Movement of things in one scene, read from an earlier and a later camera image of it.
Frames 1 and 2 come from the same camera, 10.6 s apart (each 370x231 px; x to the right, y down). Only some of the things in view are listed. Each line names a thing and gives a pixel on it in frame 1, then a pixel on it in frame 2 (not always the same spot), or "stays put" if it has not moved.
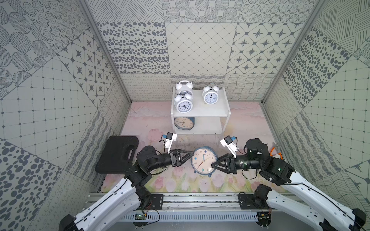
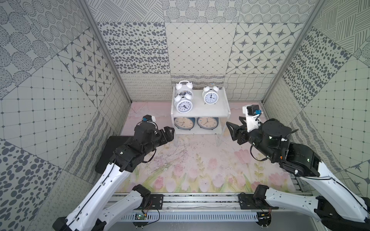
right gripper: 230,163 to 240,132
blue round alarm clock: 184,123 stays put
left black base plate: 156,201 stays put
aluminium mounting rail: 200,202 stays put
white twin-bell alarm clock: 184,104 stays put
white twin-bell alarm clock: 210,94 stays put
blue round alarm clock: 201,161 to 207,122
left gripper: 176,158 to 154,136
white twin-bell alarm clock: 183,87 stays put
